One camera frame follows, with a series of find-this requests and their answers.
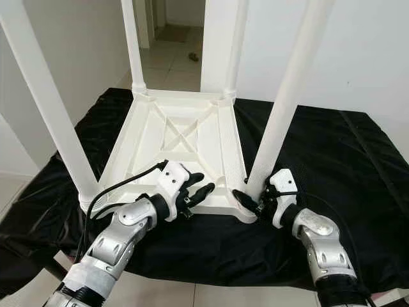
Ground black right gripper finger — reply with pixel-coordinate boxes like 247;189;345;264
233;190;261;213

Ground white plastic table top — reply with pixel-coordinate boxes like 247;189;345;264
80;90;258;224

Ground black table cloth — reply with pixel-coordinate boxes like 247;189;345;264
0;88;409;301

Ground brown door mat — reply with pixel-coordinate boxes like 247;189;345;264
156;26;191;42

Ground black table leg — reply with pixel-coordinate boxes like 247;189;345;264
42;256;71;282

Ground small pink cylinder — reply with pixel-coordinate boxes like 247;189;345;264
371;292;409;305

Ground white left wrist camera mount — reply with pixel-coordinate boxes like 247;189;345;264
157;160;192;221

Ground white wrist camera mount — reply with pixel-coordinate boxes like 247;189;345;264
268;168;300;228
157;160;192;221

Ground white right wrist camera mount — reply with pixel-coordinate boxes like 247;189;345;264
268;168;300;228

